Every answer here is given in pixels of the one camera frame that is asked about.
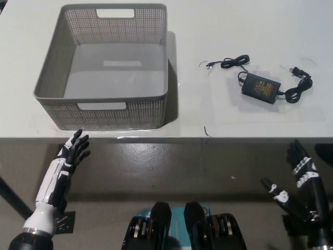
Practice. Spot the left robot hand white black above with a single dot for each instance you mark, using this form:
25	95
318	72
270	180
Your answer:
56	182

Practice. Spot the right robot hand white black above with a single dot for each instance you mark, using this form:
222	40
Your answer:
316	192

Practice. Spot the black rounded object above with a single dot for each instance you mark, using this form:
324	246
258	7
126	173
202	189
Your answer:
326	156

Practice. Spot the black table foot plate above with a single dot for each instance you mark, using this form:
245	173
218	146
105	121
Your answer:
66	221
288	226

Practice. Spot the black table leg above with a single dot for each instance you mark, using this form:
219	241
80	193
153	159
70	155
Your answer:
13	200

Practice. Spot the grey perforated plastic basket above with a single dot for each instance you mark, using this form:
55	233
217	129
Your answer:
114	78

